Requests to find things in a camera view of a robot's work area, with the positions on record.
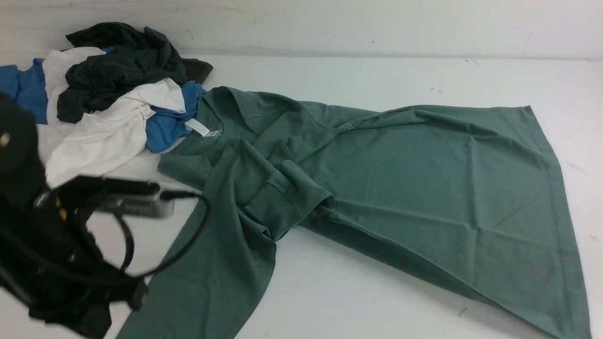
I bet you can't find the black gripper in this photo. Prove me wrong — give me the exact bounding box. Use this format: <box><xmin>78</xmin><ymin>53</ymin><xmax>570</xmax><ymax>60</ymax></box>
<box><xmin>1</xmin><ymin>192</ymin><xmax>148</xmax><ymax>339</ymax></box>

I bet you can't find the green long-sleeve top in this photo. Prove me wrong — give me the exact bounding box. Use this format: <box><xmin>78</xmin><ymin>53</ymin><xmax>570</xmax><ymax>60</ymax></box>
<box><xmin>118</xmin><ymin>87</ymin><xmax>592</xmax><ymax>339</ymax></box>

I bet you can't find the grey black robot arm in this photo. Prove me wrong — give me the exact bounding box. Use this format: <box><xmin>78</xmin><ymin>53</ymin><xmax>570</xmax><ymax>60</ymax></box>
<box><xmin>0</xmin><ymin>95</ymin><xmax>148</xmax><ymax>339</ymax></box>

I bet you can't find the white garment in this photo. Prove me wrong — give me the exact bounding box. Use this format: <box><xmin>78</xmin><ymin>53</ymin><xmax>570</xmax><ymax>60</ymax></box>
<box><xmin>37</xmin><ymin>47</ymin><xmax>185</xmax><ymax>187</ymax></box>

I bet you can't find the blue garment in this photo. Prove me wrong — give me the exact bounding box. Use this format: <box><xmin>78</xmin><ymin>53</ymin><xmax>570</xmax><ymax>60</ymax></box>
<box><xmin>1</xmin><ymin>46</ymin><xmax>213</xmax><ymax>153</ymax></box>

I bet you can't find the dark grey garment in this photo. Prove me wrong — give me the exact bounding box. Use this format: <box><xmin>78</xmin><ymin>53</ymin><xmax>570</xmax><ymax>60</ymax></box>
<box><xmin>57</xmin><ymin>22</ymin><xmax>213</xmax><ymax>124</ymax></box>

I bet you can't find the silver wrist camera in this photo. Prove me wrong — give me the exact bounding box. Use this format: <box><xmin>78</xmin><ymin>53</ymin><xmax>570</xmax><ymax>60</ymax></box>
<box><xmin>52</xmin><ymin>175</ymin><xmax>175</xmax><ymax>219</ymax></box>

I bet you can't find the black camera cable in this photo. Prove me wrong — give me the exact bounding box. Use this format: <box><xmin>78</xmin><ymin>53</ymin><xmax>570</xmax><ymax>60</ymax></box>
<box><xmin>0</xmin><ymin>191</ymin><xmax>211</xmax><ymax>288</ymax></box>

